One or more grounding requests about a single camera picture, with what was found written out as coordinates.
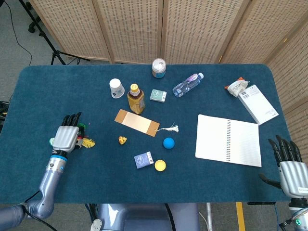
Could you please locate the black tripod stand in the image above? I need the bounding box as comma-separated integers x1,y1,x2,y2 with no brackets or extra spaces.
18,0,91,65

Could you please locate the yellow plastic lid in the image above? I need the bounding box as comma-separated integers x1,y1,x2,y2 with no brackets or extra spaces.
154,159,167,172

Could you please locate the grey robot torso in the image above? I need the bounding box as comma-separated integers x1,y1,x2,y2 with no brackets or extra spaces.
90,203,200,231

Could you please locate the blue tissue pack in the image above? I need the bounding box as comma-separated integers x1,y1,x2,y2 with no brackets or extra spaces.
134,151,154,169

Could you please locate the white spiral notebook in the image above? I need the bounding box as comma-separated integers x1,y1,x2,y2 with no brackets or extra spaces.
195,114,262,167

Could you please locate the crumpled white snack wrapper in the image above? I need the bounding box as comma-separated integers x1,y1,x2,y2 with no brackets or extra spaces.
224,77,251,97

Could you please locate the green tissue pack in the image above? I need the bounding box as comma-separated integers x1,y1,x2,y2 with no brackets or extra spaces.
149,89,167,103

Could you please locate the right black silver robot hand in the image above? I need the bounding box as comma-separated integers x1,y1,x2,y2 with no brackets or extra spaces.
259,134,308,199

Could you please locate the black floor cable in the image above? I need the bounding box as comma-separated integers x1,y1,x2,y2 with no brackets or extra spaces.
4,0,33,67

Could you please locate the tan bookmark with white tassel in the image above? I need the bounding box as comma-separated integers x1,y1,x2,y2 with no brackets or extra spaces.
114,108,180,138

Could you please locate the clear plastic water bottle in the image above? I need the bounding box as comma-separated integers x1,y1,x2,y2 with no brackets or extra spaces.
172,72,205,98

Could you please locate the white rectangular box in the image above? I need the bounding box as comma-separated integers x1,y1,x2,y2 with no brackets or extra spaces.
237,84,280,126

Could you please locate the blue ball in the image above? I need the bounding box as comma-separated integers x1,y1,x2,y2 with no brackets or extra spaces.
163,137,175,150

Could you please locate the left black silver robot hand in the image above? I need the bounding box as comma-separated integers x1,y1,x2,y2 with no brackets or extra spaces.
49,112,82,157

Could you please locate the jar with white lid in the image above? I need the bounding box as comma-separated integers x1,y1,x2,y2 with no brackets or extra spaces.
152,58,167,79

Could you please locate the colourful feather toy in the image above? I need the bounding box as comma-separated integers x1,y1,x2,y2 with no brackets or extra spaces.
49,122,96,148

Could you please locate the white paper cup blue flower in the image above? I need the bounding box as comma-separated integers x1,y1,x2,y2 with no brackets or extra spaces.
109,78,125,99

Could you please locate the yellow-capped tea bottle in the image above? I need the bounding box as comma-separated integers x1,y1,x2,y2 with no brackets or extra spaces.
127,83,146,115

